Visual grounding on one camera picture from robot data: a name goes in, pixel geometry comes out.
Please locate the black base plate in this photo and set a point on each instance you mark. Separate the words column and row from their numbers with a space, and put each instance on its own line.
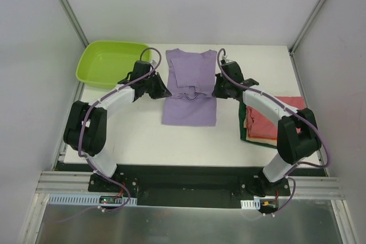
column 188, row 186

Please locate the left aluminium corner post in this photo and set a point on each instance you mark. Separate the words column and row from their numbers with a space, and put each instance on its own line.
column 68, row 10

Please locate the folded green t shirt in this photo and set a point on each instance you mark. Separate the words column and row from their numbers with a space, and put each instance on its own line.
column 243, row 131

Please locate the folded pink t shirt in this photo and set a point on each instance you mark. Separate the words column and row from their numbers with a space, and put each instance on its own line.
column 254, row 117

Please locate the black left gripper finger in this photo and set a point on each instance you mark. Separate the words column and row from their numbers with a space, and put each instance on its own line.
column 155, row 95
column 159, row 86

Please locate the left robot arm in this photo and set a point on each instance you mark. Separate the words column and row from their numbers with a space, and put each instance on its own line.
column 86, row 127

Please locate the aluminium corner post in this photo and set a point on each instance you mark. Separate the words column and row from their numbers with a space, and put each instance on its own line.
column 307, row 25
column 68, row 10

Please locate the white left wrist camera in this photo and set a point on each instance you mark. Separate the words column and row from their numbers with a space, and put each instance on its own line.
column 153, row 63

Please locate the purple t shirt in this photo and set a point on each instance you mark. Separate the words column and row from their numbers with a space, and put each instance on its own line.
column 191, row 81

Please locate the green plastic basin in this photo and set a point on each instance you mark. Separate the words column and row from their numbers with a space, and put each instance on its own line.
column 104, row 63

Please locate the right aluminium corner post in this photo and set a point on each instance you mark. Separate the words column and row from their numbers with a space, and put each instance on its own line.
column 307, row 25

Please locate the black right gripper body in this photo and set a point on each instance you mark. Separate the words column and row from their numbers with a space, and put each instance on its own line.
column 223, row 87

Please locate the folded orange t shirt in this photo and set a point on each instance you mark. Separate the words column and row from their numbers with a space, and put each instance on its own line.
column 263, row 135

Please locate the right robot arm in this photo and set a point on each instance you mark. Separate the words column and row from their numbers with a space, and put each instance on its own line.
column 296, row 129

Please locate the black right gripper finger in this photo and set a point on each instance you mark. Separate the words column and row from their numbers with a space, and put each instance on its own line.
column 219, row 92
column 220, row 81

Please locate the white cable duct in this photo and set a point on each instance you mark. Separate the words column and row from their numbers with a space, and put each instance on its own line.
column 91, row 200
column 250, row 204

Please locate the aluminium frame rail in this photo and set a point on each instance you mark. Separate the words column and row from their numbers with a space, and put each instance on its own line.
column 65, row 182

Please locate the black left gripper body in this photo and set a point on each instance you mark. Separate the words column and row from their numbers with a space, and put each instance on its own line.
column 156, row 86

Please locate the left white cable duct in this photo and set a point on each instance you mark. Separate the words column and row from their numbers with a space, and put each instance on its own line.
column 91, row 200

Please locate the right white cable duct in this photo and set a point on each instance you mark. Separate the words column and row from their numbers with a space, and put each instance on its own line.
column 250, row 204

